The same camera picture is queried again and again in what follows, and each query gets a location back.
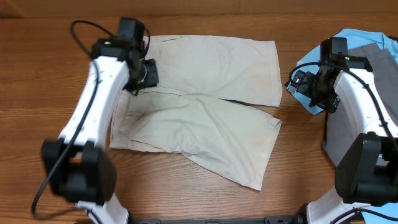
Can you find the beige shorts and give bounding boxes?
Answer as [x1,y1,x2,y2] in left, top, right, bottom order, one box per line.
[110,35,282,190]

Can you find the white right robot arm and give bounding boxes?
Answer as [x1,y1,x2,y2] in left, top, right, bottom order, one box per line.
[286,37,397,223]

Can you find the grey garment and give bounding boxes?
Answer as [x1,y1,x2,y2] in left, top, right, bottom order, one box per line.
[323,44,397,166]

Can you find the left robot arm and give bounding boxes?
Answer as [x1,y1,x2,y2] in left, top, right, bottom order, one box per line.
[30,17,159,224]

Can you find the light blue shirt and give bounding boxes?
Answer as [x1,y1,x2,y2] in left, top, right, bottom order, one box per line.
[292,29,397,115]

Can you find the cardboard backdrop panel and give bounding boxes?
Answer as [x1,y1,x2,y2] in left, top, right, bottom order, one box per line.
[1,0,397,18]

